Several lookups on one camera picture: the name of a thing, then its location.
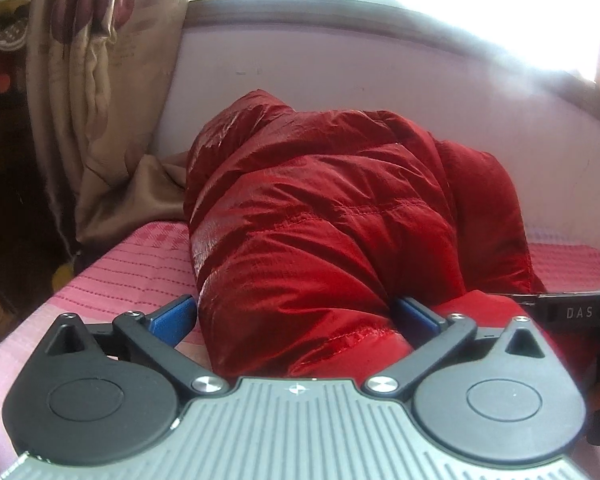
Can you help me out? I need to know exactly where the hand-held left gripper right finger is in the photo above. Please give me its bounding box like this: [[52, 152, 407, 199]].
[[364, 297, 552, 396]]

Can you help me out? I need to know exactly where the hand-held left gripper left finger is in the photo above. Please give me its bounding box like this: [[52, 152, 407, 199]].
[[45, 294, 230, 396]]

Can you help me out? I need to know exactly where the red padded coat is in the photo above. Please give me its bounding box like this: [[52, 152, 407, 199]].
[[184, 89, 600, 381]]

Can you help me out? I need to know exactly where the pink checked bed sheet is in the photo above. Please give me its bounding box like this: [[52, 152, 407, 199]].
[[0, 221, 600, 476]]

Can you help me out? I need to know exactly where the beige floral curtain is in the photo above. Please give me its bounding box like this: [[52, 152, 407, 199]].
[[24, 0, 201, 247]]

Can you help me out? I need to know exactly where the red floral bundle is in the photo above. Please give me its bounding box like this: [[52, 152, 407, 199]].
[[0, 49, 28, 95]]

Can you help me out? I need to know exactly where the window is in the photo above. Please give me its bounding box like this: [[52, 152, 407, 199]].
[[187, 0, 600, 92]]

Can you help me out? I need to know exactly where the crochet-edged cloth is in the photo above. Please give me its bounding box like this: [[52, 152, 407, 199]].
[[0, 2, 32, 52]]

